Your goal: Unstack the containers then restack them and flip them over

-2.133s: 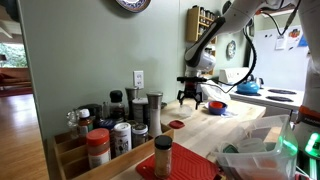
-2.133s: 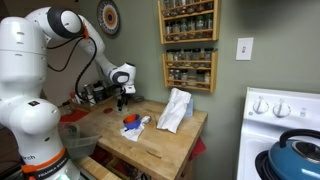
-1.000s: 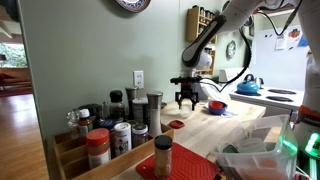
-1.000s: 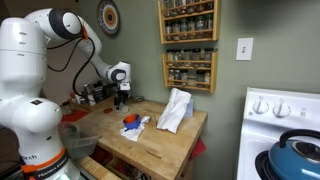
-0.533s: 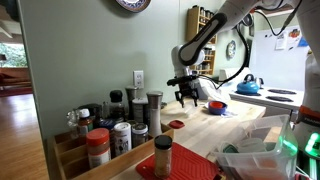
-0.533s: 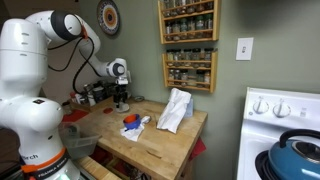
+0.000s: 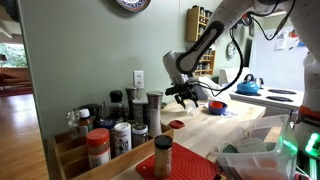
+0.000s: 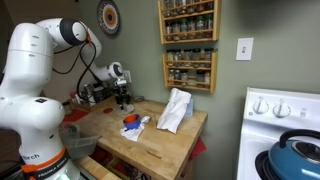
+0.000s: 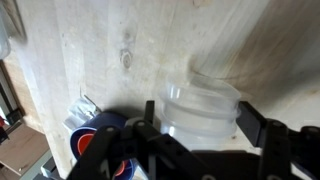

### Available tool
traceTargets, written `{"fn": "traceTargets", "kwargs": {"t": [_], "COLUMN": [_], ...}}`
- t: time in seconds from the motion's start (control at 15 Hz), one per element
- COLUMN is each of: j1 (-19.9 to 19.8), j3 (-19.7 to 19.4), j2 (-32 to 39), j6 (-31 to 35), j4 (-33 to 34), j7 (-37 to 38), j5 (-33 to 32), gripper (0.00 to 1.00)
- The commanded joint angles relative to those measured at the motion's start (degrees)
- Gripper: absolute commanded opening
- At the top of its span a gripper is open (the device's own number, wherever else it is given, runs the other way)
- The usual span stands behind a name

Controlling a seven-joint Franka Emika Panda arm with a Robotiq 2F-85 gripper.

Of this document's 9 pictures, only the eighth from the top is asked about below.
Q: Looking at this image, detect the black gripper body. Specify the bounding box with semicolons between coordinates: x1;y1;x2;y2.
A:
114;85;132;100

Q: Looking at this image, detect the clear plastic container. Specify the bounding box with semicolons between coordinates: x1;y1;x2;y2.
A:
118;102;135;115

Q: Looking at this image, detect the orange bowl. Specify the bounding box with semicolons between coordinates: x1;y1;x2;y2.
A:
124;113;140;124

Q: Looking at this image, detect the small clear cup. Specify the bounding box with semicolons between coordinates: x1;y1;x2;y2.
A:
140;115;153;125

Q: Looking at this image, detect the red silicone mat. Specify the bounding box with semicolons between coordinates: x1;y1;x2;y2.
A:
59;109;90;124

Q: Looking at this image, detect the white crumpled cloth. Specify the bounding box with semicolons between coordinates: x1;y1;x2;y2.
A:
156;87;193;135

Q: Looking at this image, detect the black lid spice jar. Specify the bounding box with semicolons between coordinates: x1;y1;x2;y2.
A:
62;100;72;115

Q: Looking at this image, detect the clear plastic bin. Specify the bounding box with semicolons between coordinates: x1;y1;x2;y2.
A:
58;121;102;160

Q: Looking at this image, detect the wooden spice rack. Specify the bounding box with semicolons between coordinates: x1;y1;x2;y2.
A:
157;0;222;45
161;49;218;94

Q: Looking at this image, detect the pale blue box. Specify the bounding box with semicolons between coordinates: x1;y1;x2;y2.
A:
183;96;195;119

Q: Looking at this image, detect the red hanging cloth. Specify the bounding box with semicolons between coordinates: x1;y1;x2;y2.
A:
189;136;208;162

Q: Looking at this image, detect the white stove knob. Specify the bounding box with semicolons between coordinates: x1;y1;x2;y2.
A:
272;98;292;118
252;97;270;115

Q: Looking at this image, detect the white electric stove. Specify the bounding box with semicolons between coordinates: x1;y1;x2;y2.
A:
236;87;320;180

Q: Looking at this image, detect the black stove burner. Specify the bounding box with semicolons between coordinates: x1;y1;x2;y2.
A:
254;149;278;180

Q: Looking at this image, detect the blue kettle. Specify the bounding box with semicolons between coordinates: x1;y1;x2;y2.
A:
267;129;320;180

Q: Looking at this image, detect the wrist mounted camera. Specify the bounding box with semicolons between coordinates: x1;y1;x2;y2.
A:
114;77;128;88

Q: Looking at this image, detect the white wall outlet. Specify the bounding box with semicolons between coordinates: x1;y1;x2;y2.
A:
123;69;133;84

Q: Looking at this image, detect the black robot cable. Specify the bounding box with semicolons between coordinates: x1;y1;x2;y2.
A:
51;31;116;101

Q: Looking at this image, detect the decorative wall plate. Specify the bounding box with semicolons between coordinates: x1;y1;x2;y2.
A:
96;0;121;36

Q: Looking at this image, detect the white light switch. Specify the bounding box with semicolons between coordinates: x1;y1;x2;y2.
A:
235;37;255;62

